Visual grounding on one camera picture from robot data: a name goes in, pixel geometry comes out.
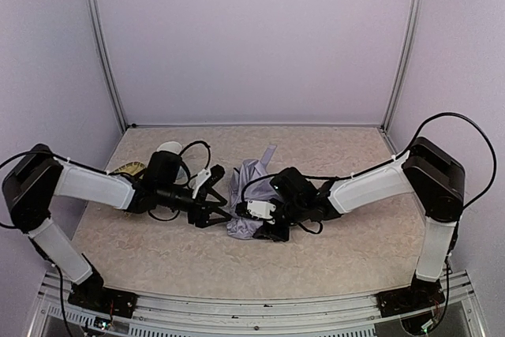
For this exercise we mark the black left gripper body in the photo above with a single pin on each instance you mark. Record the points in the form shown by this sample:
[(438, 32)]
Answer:
[(201, 203)]

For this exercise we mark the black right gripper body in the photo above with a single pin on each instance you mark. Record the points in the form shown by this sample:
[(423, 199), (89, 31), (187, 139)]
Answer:
[(272, 226)]

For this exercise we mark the lilac folding umbrella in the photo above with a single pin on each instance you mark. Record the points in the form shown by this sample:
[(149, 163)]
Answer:
[(251, 197)]

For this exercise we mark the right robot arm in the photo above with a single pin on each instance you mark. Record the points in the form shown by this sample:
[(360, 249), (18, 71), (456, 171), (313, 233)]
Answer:
[(437, 180)]

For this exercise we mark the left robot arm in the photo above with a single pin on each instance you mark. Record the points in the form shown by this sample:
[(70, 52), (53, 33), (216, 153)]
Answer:
[(40, 175)]

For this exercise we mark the woven bamboo tray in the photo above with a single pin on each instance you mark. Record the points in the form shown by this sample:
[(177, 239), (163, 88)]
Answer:
[(132, 168)]

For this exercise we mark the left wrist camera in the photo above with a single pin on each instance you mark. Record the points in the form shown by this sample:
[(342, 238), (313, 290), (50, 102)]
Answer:
[(207, 178)]

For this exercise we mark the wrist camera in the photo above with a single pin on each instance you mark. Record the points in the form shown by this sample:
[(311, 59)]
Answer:
[(255, 209), (207, 178)]

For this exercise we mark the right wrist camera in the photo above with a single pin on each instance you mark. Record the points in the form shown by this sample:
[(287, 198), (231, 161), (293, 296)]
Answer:
[(255, 209)]

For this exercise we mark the aluminium front rail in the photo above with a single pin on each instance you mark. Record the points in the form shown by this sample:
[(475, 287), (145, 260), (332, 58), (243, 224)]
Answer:
[(370, 313)]

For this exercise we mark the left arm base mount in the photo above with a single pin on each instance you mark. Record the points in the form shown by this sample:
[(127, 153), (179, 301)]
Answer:
[(103, 300)]

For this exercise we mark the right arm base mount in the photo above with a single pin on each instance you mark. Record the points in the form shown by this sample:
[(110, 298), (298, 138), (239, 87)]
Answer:
[(418, 295)]

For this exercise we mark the right frame post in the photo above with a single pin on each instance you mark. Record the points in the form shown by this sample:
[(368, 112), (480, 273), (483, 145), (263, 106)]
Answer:
[(403, 63)]

